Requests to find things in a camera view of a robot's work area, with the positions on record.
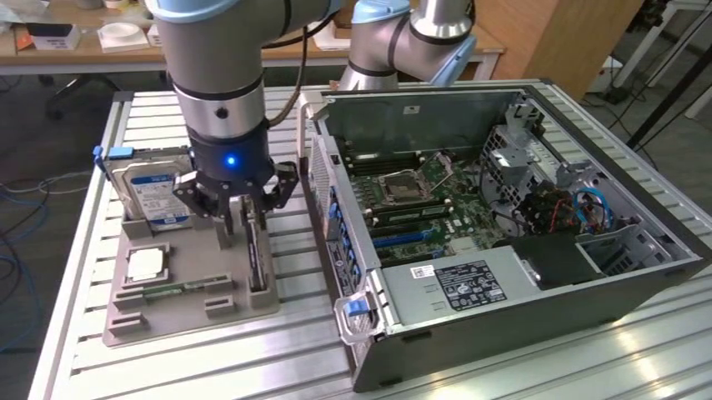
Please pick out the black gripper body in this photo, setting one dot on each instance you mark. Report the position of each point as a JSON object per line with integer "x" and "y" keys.
{"x": 230, "y": 160}

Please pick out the black Nvidia graphics card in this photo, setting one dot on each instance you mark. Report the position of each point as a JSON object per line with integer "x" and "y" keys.
{"x": 257, "y": 258}

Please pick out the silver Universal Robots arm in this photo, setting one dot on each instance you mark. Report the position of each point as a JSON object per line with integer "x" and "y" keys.
{"x": 211, "y": 62}

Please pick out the hard disk with blue carrier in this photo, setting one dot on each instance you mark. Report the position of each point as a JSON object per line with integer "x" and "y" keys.
{"x": 147, "y": 196}

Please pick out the silver CPU chip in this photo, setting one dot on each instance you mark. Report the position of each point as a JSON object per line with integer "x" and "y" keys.
{"x": 147, "y": 264}

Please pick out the CPU socket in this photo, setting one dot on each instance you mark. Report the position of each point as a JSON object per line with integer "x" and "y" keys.
{"x": 400, "y": 186}

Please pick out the green RAM stick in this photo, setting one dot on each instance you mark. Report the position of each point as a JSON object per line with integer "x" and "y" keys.
{"x": 178, "y": 287}

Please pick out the black labelled RAM stick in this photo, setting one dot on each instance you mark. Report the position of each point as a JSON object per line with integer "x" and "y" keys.
{"x": 412, "y": 212}

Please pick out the blue expansion slot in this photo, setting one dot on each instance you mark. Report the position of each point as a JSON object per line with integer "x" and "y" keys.
{"x": 406, "y": 239}

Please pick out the metal socket cover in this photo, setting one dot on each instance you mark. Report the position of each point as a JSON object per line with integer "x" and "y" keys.
{"x": 437, "y": 166}

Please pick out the grey parts rack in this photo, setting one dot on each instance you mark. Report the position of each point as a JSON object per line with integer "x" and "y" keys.
{"x": 183, "y": 312}

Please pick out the blue case latch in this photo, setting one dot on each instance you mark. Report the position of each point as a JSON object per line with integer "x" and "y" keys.
{"x": 356, "y": 307}

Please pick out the green motherboard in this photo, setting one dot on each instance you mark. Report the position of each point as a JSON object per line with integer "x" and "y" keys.
{"x": 461, "y": 216}

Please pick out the black office chair base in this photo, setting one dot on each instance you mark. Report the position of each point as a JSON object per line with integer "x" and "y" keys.
{"x": 67, "y": 91}

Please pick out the small white labelled box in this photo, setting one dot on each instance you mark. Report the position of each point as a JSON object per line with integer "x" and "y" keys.
{"x": 155, "y": 36}

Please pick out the white box with round insert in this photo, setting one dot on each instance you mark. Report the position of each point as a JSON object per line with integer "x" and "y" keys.
{"x": 122, "y": 39}

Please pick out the grey power supply unit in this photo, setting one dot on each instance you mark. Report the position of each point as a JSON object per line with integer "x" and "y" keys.
{"x": 412, "y": 300}

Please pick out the wooden desk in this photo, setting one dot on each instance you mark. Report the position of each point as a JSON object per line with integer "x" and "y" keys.
{"x": 83, "y": 58}

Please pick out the perforated metal disk bay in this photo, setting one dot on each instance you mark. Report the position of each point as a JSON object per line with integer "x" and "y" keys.
{"x": 512, "y": 166}

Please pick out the white box with black lid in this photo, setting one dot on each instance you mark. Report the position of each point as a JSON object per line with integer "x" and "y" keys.
{"x": 55, "y": 39}

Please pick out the black plastic shroud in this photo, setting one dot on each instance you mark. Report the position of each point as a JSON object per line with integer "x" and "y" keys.
{"x": 556, "y": 258}

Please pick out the clear plastic bag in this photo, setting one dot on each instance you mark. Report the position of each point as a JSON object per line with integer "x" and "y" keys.
{"x": 16, "y": 14}

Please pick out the black open PC case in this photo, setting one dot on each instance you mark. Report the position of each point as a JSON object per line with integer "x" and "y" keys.
{"x": 501, "y": 341}

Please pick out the wooden cabinet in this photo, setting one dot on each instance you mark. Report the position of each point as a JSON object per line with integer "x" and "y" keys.
{"x": 556, "y": 41}

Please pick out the black tripod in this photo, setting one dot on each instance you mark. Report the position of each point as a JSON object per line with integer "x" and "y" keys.
{"x": 648, "y": 121}

